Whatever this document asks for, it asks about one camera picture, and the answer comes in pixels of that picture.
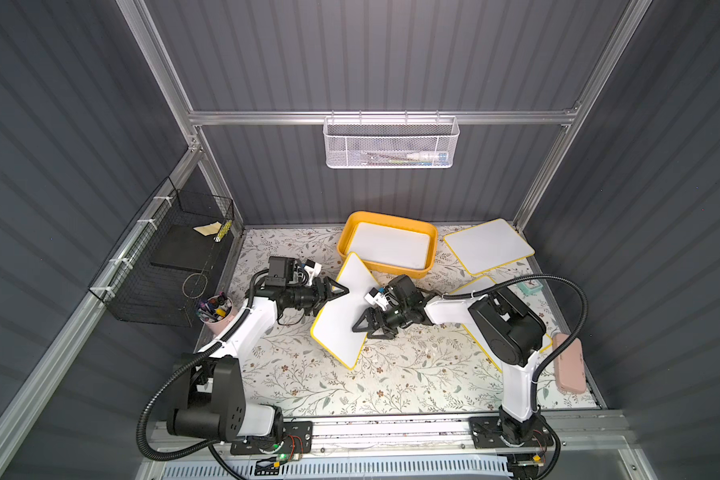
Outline whiteboard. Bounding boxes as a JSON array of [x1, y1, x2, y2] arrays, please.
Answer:
[[444, 219, 535, 276], [348, 222, 430, 270], [310, 252, 380, 370]]

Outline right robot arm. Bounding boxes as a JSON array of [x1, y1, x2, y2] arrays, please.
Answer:
[[352, 287, 546, 447]]

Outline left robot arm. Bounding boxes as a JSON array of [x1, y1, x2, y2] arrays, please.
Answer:
[[167, 277, 350, 443]]

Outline right whiteboard under arm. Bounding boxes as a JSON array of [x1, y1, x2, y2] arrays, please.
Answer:
[[452, 275, 552, 373]]

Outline yellow plastic storage box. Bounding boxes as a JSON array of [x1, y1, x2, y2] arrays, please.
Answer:
[[337, 211, 439, 279]]

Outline pink pen cup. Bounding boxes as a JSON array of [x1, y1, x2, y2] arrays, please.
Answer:
[[196, 292, 238, 336]]

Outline yellow sticky note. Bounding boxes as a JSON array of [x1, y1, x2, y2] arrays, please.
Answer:
[[193, 222, 222, 236]]

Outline small mint green clock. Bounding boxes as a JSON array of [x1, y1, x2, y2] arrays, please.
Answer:
[[518, 280, 544, 296]]

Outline markers in white basket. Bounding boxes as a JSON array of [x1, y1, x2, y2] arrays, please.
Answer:
[[354, 151, 452, 168]]

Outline pink eraser case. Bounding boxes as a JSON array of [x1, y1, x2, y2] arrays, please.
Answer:
[[553, 339, 587, 394]]

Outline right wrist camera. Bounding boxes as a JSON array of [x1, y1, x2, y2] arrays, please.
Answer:
[[364, 275, 424, 311]]

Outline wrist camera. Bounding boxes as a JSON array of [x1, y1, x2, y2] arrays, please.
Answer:
[[364, 275, 424, 311], [264, 256, 322, 287]]

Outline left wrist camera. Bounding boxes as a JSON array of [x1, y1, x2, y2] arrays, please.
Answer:
[[264, 256, 322, 287]]

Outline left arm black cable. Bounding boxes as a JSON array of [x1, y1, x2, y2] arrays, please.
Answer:
[[135, 268, 277, 480]]

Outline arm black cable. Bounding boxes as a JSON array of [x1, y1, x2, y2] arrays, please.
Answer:
[[135, 268, 277, 480], [440, 274, 589, 415]]

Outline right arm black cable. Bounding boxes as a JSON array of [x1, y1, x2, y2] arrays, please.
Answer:
[[440, 274, 589, 415]]

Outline black wire basket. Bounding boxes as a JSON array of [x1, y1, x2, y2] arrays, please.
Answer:
[[89, 181, 235, 327]]

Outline white wire mesh basket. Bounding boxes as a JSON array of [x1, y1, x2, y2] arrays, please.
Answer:
[[322, 114, 460, 169]]

